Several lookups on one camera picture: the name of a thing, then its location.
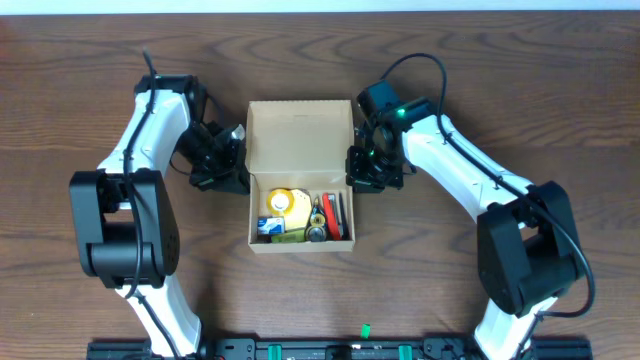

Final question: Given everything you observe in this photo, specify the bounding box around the yellow tape roll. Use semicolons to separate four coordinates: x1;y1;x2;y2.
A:
266;188;294;216

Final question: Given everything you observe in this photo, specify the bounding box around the white blue staples box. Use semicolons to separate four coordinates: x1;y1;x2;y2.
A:
257;217;286;236

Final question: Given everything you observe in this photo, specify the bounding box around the brown cardboard box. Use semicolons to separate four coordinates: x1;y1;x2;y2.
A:
245;100;356;254

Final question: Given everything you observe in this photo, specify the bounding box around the red black stapler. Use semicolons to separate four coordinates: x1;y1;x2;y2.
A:
322;193;349;241

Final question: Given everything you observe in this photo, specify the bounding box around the black correction tape dispenser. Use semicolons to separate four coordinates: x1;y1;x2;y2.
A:
305;197;328;242

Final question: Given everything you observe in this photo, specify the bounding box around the yellow sticky notepad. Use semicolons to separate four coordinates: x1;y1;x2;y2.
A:
284;189;312;232

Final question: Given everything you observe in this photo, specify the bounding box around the yellow highlighter pen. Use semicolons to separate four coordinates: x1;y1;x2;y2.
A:
271;229;306;244

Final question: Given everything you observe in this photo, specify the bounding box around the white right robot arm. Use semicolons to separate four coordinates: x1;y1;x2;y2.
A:
346;80;592;359

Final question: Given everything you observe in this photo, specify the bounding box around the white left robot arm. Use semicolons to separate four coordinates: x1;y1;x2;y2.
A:
69;74;250;359

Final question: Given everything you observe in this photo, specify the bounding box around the green clip on rail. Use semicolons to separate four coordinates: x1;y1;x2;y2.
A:
361;324;371;339

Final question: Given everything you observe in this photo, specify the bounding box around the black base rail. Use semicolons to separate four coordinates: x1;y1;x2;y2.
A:
86;337;594;360

